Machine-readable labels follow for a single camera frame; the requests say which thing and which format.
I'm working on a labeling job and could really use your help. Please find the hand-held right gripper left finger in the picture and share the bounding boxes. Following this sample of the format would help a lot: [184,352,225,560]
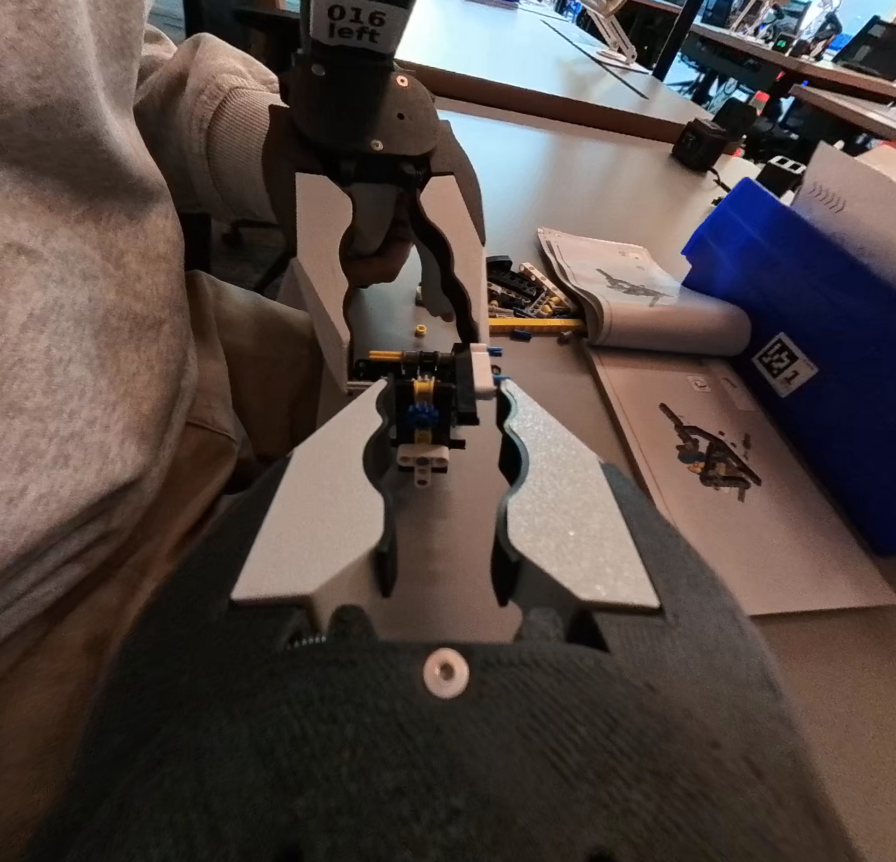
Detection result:
[230,378,403,621]

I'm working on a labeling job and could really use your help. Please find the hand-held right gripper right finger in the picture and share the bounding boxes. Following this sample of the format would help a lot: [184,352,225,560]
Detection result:
[492,379,662,621]

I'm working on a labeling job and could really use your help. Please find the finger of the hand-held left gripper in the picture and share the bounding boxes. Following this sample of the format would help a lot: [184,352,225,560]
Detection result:
[290,171,359,396]
[408,173,489,359]

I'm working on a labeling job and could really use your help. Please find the partly built lego assembly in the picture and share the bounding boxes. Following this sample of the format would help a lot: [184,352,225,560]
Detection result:
[350,341,505,488]

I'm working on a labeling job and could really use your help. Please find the person's left forearm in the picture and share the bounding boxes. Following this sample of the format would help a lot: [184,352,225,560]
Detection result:
[136,33,295,226]

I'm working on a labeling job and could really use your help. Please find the pile of loose lego pieces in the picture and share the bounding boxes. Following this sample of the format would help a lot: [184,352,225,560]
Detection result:
[485,253,578,317]

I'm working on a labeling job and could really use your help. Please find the long yellow lego beam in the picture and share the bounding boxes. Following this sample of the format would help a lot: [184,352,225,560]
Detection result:
[488,318,585,336]

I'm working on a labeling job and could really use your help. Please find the grey lego instruction booklet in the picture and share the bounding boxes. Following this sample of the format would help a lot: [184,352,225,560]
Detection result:
[538,227,896,618]

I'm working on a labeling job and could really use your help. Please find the person's left hand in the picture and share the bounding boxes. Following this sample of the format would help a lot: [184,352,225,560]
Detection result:
[346,225,415,291]

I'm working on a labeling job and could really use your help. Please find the person's tan trousers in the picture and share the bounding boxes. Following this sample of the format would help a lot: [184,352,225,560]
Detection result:
[0,271,330,862]

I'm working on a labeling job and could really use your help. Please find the grey office table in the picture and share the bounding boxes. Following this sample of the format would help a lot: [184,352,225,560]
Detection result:
[391,0,718,146]

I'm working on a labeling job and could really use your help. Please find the person's grey sweatshirt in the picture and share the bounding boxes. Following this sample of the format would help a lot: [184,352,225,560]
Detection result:
[0,0,204,639]

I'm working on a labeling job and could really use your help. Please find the white folding stand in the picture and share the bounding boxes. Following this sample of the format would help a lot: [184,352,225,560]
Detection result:
[573,0,653,74]

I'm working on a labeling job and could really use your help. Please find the dark metal pole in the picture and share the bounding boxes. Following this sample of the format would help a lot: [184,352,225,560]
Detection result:
[651,0,723,83]

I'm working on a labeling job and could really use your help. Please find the white printed sheet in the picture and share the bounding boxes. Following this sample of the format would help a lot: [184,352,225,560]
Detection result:
[791,141,896,285]

